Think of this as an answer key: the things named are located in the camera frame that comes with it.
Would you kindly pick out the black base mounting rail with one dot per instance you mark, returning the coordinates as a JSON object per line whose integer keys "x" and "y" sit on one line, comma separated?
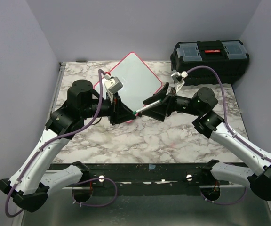
{"x": 143, "y": 179}

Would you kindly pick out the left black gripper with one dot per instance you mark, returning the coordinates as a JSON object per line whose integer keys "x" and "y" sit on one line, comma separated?
{"x": 119, "y": 113}

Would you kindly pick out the whiteboard with pink frame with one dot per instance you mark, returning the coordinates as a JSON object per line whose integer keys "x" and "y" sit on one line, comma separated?
{"x": 139, "y": 81}

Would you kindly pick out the green whiteboard marker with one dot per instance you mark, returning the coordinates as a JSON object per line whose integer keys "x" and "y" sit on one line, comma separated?
{"x": 146, "y": 107}

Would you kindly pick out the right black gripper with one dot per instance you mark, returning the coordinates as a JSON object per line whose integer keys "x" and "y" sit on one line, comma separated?
{"x": 159, "y": 111}

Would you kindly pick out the black toolbox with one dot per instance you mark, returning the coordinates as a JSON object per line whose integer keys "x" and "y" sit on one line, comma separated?
{"x": 228, "y": 58}

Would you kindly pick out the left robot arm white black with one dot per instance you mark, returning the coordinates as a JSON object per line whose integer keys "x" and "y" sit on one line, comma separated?
{"x": 30, "y": 187}

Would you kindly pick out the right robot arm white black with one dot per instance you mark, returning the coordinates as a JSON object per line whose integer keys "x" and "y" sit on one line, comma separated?
{"x": 256, "y": 175}

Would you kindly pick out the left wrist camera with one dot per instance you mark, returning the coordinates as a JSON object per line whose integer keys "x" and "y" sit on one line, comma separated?
{"x": 112, "y": 84}

